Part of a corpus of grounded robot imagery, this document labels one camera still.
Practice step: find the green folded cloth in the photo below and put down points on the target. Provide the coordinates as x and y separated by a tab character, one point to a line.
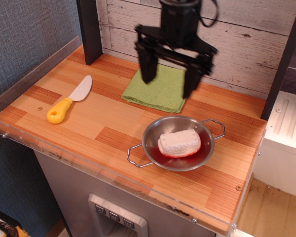
164	92

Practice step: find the orange and black object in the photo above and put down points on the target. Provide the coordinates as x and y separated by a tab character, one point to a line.
7	230

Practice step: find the yellow handled toy knife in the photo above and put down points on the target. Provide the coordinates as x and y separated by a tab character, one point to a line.
58	112

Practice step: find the steel bowl with wire handles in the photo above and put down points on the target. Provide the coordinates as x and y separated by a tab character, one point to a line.
208	131

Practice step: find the silver dispenser panel with buttons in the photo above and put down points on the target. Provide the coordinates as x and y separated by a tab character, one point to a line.
112	220

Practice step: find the clear acrylic edge guard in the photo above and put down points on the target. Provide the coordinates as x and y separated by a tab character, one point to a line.
208	185

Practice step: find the dark upright post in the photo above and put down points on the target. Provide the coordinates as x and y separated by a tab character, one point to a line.
90	30
279	77

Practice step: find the dark left upright post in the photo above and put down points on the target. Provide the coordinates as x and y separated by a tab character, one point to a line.
90	30

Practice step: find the grey toy fridge cabinet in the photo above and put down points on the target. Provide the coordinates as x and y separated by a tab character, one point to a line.
72	187

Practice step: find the white and red toy food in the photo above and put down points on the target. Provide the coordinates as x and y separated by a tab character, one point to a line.
179	144

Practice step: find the dark right upright post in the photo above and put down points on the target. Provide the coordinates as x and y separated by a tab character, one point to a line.
279	77

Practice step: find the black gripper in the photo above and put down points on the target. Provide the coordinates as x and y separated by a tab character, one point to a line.
176	40

